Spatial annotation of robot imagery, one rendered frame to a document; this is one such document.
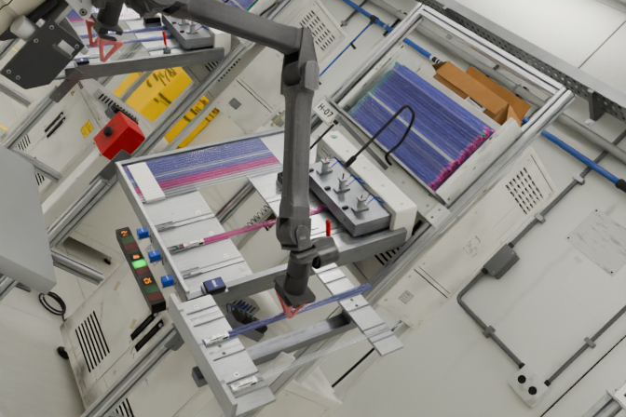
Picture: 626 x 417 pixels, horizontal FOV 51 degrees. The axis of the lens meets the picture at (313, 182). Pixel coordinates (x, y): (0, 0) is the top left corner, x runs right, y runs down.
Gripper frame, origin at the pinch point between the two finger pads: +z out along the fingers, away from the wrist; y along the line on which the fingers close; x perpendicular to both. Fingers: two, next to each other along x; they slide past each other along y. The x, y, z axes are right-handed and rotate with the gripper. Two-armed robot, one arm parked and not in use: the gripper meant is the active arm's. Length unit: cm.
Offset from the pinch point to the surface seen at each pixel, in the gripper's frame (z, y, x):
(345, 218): 0.2, 27.0, -35.8
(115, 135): 21, 122, 3
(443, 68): -15, 80, -118
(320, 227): 5.3, 30.9, -30.4
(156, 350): 19.3, 16.8, 27.4
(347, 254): 5.4, 17.5, -31.2
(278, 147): 7, 76, -41
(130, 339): 60, 55, 20
